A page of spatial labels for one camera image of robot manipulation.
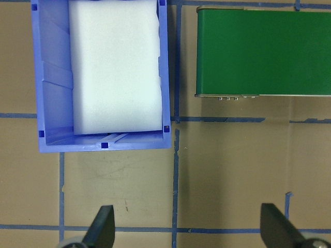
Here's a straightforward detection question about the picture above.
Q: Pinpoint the blue plastic storage bin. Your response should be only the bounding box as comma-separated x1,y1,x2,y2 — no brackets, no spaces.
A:
30,0,172,153

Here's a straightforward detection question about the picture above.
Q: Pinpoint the white foam insert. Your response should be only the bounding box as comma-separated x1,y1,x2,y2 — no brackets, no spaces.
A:
68,0,164,135

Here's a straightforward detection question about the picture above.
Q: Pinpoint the green conveyor belt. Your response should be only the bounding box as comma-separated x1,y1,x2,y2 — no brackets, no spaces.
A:
194,6,331,101

